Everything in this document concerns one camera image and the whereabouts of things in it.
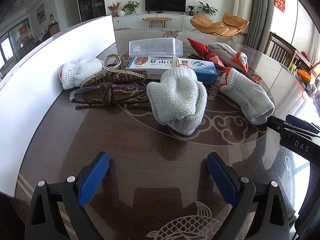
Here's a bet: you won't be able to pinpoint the large leafy potted plant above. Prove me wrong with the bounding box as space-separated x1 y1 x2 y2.
197 2 218 18

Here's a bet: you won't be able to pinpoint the brown hair tie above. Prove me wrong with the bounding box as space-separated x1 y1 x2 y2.
99 82 116 106

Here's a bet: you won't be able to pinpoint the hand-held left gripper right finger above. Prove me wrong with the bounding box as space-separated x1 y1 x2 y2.
206 152 297 240

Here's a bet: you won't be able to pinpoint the dark frame eyeglasses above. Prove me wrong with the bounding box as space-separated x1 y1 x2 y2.
69 83 150 107

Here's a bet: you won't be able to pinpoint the white knit glove orange cuff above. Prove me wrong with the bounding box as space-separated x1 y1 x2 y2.
218 67 275 126
207 42 249 73
146 64 208 136
59 57 105 90

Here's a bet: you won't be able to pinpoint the grey curtain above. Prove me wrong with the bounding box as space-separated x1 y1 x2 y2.
244 0 275 47

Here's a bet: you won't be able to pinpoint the brown dining chair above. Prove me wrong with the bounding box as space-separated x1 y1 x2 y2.
48 22 60 37

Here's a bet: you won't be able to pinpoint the white tv cabinet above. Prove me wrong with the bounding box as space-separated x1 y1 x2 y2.
112 12 200 30

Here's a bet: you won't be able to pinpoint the gold rhinestone hair claw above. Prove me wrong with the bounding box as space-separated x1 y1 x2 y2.
80 54 147 88

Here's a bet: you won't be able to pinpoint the light sheer curtain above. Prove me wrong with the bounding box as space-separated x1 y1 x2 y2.
232 0 254 23

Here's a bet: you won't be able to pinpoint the dark display cabinet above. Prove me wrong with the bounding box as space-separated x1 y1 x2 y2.
76 0 107 22

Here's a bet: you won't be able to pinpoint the wooden bench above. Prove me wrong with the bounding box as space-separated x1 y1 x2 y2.
144 17 170 28

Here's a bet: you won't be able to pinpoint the orange lounge chair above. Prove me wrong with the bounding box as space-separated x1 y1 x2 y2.
190 12 250 40

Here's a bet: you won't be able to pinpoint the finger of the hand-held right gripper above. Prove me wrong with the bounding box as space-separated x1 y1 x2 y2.
265 116 320 142
286 114 320 135

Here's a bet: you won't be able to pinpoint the red wall decoration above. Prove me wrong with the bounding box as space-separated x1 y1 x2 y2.
274 0 286 13

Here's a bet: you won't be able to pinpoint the wooden slat chair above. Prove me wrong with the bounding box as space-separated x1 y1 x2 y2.
265 32 297 67

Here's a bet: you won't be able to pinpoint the clear plastic box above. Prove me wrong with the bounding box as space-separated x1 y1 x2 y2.
129 37 184 57

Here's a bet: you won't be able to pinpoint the blue and white medicine box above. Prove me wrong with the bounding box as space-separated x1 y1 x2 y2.
125 56 217 85

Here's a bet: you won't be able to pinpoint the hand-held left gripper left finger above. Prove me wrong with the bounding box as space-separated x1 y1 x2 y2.
24 151 110 240

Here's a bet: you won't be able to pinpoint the red snack packet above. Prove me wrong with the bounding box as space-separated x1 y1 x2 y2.
187 38 227 68

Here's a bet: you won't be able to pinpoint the framed wall painting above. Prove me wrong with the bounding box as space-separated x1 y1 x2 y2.
36 4 47 25

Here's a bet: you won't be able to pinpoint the black television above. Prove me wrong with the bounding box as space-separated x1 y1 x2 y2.
145 0 187 13

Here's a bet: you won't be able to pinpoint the red flower arrangement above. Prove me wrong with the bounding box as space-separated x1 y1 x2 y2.
107 2 121 17

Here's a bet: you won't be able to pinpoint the clear hair claw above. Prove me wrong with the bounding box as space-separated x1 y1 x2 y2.
161 29 182 39

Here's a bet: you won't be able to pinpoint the orange box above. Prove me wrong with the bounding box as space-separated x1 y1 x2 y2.
297 69 312 83

